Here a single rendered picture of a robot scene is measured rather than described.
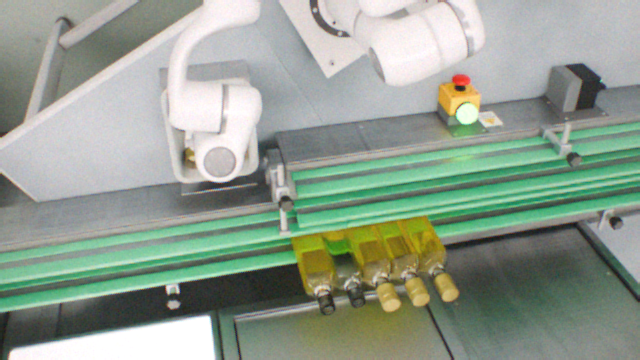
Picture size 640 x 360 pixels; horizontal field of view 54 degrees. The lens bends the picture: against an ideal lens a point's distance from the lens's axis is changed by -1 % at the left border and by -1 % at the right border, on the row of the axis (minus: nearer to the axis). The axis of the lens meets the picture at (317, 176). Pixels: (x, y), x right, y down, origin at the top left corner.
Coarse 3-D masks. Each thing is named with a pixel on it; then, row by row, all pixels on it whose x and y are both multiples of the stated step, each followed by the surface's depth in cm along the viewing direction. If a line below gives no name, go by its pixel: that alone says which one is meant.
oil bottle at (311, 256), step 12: (300, 240) 128; (312, 240) 128; (300, 252) 125; (312, 252) 125; (324, 252) 125; (300, 264) 125; (312, 264) 122; (324, 264) 122; (312, 276) 120; (324, 276) 120; (312, 288) 120
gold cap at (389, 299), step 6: (384, 282) 119; (390, 282) 119; (378, 288) 119; (384, 288) 118; (390, 288) 118; (378, 294) 119; (384, 294) 117; (390, 294) 117; (396, 294) 118; (384, 300) 117; (390, 300) 116; (396, 300) 116; (384, 306) 117; (390, 306) 117; (396, 306) 117
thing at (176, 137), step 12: (228, 84) 119; (240, 84) 119; (168, 120) 120; (168, 132) 122; (180, 132) 130; (180, 144) 132; (252, 144) 128; (180, 156) 131; (252, 156) 130; (180, 168) 129; (252, 168) 131; (180, 180) 129; (192, 180) 129; (204, 180) 130
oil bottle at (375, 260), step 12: (348, 228) 131; (360, 228) 130; (372, 228) 130; (360, 240) 127; (372, 240) 127; (360, 252) 125; (372, 252) 124; (384, 252) 124; (372, 264) 122; (384, 264) 122; (372, 276) 122
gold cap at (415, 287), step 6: (408, 282) 120; (414, 282) 119; (420, 282) 120; (408, 288) 120; (414, 288) 118; (420, 288) 118; (408, 294) 120; (414, 294) 118; (420, 294) 117; (426, 294) 117; (414, 300) 117; (420, 300) 118; (426, 300) 118
